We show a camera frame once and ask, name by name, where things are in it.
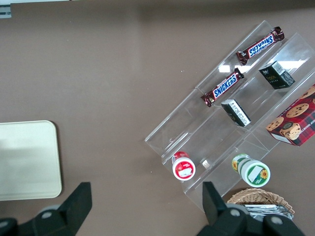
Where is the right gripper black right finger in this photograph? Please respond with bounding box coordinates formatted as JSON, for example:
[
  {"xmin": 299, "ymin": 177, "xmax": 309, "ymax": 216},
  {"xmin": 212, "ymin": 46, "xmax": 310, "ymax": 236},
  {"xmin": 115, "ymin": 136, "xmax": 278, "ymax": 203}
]
[{"xmin": 195, "ymin": 181, "xmax": 306, "ymax": 236}]

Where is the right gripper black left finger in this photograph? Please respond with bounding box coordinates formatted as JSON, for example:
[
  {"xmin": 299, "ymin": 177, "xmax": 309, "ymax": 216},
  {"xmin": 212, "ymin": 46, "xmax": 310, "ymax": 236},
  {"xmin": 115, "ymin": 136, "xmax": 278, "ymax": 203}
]
[{"xmin": 0, "ymin": 181, "xmax": 93, "ymax": 236}]

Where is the light tan wicker basket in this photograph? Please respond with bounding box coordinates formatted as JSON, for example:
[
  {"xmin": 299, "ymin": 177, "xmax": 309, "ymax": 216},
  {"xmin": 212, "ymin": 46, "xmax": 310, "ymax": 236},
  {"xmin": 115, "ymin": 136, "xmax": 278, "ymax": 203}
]
[{"xmin": 226, "ymin": 188, "xmax": 295, "ymax": 220}]

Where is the cream plastic tray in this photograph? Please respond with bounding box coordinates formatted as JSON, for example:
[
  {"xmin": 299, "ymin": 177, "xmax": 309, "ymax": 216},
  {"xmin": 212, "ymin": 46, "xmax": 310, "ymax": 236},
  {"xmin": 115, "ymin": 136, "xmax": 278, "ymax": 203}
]
[{"xmin": 0, "ymin": 120, "xmax": 63, "ymax": 202}]

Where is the silver foil packet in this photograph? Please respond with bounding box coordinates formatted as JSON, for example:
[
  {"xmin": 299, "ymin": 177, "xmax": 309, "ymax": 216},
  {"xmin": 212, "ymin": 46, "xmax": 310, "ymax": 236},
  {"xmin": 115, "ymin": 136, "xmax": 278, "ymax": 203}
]
[{"xmin": 243, "ymin": 204, "xmax": 294, "ymax": 220}]

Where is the green-lidded sunflower cup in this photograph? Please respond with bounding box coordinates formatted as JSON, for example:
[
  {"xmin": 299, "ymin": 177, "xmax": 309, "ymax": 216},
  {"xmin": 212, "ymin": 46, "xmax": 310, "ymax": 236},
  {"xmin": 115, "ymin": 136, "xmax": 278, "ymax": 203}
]
[{"xmin": 231, "ymin": 153, "xmax": 272, "ymax": 188}]

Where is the red-lidded yogurt cup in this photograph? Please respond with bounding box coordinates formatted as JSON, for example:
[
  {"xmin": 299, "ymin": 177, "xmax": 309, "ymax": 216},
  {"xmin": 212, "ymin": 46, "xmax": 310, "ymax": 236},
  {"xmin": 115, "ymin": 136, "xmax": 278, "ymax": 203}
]
[{"xmin": 171, "ymin": 150, "xmax": 196, "ymax": 181}]

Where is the clear acrylic tiered display stand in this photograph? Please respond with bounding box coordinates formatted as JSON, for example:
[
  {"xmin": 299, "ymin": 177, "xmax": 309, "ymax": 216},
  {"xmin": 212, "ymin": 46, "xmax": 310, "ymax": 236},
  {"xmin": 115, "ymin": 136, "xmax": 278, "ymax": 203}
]
[{"xmin": 144, "ymin": 20, "xmax": 315, "ymax": 213}]

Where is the small black carton box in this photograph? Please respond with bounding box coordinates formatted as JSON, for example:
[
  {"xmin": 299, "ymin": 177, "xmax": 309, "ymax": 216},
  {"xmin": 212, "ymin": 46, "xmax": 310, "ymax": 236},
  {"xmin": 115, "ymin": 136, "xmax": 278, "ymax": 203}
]
[
  {"xmin": 220, "ymin": 98, "xmax": 252, "ymax": 128},
  {"xmin": 258, "ymin": 60, "xmax": 296, "ymax": 90}
]

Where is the red plaid cookie box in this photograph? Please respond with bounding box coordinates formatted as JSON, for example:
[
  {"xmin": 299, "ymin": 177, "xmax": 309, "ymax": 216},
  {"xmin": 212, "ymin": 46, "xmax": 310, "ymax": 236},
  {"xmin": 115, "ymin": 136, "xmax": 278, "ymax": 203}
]
[{"xmin": 266, "ymin": 84, "xmax": 315, "ymax": 148}]

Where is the brown Snickers chocolate bar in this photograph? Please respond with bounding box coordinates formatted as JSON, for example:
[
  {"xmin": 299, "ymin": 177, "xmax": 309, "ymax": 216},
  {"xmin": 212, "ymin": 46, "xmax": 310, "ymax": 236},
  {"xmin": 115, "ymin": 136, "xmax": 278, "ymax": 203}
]
[
  {"xmin": 236, "ymin": 26, "xmax": 286, "ymax": 66},
  {"xmin": 200, "ymin": 68, "xmax": 245, "ymax": 108}
]

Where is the white panel with grey stripe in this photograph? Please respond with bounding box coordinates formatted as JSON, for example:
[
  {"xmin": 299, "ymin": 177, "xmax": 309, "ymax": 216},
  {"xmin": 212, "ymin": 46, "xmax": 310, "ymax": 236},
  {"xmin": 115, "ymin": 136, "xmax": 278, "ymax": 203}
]
[{"xmin": 0, "ymin": 4, "xmax": 12, "ymax": 19}]

